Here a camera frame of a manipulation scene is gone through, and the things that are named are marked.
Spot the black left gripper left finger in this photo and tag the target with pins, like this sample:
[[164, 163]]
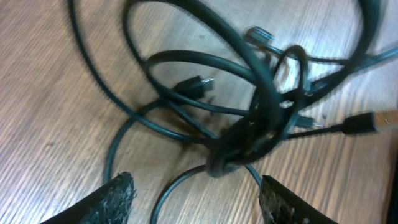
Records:
[[110, 204]]

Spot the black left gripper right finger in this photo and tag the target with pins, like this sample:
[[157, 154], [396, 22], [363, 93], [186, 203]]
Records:
[[279, 205]]

